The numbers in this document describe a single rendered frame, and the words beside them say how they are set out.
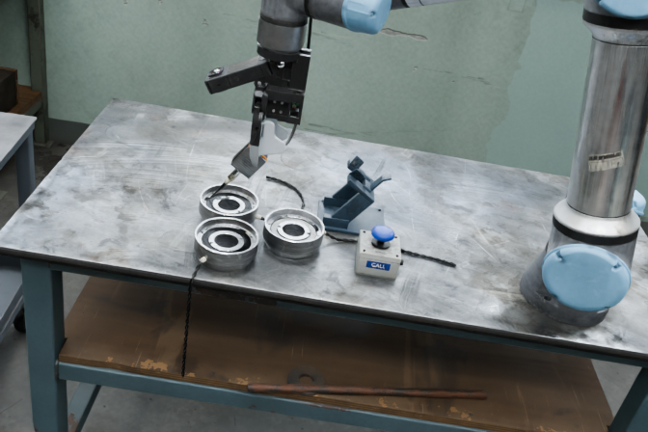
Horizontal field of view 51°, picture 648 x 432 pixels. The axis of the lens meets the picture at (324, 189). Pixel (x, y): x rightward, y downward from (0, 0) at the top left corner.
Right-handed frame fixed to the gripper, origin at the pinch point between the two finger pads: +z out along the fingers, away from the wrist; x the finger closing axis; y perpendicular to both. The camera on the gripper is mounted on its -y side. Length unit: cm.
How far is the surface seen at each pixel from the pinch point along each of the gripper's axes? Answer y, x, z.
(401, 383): 34, -10, 38
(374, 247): 22.8, -9.3, 8.8
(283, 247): 7.5, -10.6, 10.7
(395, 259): 26.4, -11.6, 9.1
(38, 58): -100, 153, 53
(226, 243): -2.0, -9.8, 12.3
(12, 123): -61, 43, 25
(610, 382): 120, 59, 93
